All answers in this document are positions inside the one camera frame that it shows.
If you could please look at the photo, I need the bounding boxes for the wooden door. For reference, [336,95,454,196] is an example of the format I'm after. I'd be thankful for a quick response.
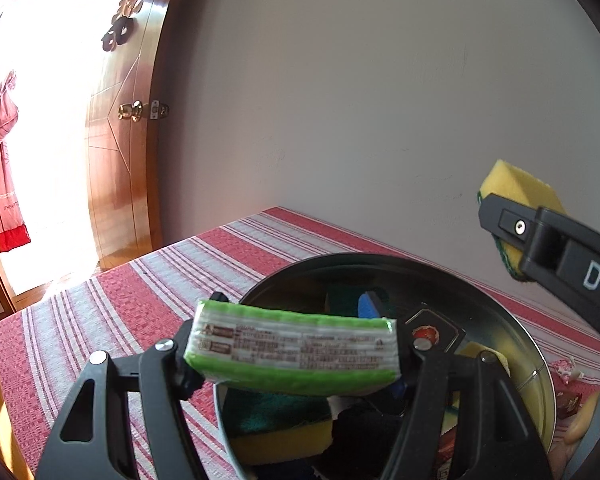
[86,0,171,270]

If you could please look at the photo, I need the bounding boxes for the red snack packet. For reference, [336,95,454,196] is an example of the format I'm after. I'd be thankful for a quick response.
[436,428,456,465]

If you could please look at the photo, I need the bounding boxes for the brass door knob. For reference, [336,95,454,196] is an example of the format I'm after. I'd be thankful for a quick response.
[118,100,144,122]

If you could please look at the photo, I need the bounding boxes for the yellow sponge green base in tin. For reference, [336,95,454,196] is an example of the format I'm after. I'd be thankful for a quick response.
[439,341,512,436]

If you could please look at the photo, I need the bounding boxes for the round metal tin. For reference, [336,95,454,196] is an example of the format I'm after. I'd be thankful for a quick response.
[214,252,556,479]

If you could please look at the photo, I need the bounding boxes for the green white tissue pack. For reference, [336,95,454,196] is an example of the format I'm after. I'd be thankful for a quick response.
[184,299,401,396]

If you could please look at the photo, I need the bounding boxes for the black knitted ball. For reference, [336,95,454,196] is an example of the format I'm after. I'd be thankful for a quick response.
[329,403,403,479]

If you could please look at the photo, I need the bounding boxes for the red hanging cloth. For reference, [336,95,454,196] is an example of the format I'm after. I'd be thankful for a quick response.
[0,72,31,252]

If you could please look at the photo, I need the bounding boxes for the yellow green sponge far in tin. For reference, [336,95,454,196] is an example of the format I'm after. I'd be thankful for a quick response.
[324,285,396,318]

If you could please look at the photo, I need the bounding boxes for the brown candy wrapper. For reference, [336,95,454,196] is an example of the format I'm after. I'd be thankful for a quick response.
[556,391,582,419]

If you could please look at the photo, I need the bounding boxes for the red white candy wrapper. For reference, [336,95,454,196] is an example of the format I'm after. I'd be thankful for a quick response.
[548,356,584,386]

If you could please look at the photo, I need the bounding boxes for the dark door ornament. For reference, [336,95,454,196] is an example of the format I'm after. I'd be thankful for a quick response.
[102,0,144,52]

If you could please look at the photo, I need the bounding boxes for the black box with red emblem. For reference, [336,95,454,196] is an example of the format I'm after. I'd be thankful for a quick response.
[401,308,466,356]

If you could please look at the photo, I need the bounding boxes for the green topped yellow sponge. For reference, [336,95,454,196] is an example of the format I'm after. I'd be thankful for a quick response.
[221,388,332,466]

